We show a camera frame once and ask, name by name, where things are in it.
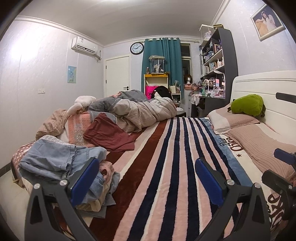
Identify pink floral blanket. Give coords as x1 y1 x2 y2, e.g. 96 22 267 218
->
61 111 104 149

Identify large pink beige pillow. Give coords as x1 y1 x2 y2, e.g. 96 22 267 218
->
223 123 296 183

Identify dark grey bookshelf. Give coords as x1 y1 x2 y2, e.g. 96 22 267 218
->
199 28 238 116

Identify beige folded garment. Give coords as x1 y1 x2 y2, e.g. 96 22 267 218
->
76 199 107 218

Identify red cloth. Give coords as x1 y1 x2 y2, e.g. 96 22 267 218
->
83 113 138 151

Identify striped blanket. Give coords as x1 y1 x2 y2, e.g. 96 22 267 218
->
88 117 287 241

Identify pink bag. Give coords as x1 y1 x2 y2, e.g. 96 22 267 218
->
145 85 158 99

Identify polka dot bed sheet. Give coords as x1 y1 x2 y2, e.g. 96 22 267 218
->
11 142 33 186

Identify grey beige quilt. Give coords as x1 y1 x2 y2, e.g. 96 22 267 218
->
88 90 177 133

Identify green plush toy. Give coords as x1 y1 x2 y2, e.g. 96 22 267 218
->
228 94 266 117

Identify pale pink plush toy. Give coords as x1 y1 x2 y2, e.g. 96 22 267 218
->
72 96 96 115

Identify white air conditioner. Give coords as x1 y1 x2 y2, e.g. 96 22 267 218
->
71 37 99 56

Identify wig on mannequin head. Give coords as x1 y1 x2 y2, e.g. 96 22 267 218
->
184 74 193 90

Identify clear display box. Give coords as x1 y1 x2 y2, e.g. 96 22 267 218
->
199 24 213 41

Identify white door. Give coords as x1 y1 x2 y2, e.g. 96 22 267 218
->
105 55 130 98

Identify round wall clock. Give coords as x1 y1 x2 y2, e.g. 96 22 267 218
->
130 42 144 55

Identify framed photo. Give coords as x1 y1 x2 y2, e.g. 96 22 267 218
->
250 4 287 42

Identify pink folded garment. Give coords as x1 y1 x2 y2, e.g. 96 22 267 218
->
99 161 121 193

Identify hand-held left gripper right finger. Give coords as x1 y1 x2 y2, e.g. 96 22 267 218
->
195 158 270 241

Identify white bed headboard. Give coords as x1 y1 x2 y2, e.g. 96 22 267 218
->
230 71 296 151

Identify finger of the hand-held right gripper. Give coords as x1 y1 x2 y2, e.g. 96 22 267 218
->
274 148 296 164
262 170 296 193

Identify beige striped cloth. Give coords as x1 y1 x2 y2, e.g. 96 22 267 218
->
36 108 74 139

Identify glass display case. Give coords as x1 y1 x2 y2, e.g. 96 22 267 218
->
148 56 166 74

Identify yellow shelf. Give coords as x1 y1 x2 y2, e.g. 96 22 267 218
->
144 74 169 99

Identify blue denim folded garment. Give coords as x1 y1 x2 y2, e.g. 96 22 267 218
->
76 173 117 207

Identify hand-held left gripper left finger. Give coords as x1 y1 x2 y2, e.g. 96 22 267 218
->
27 157 100 241

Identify teal curtain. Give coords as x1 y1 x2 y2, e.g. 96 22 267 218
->
142 37 182 95

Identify black plush toy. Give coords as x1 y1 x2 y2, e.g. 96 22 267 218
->
154 86 173 100

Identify small wall poster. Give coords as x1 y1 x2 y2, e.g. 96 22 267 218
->
68 65 77 83

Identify window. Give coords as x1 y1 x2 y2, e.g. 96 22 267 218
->
180 43 192 86

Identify small white rack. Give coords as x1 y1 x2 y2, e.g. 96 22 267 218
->
170 86 182 110

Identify dark desk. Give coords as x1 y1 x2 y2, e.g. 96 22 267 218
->
190 93 232 118

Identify light blue pants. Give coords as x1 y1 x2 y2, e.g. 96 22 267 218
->
18 136 107 183

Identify small pink white pillow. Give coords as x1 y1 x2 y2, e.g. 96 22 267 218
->
208 107 260 135

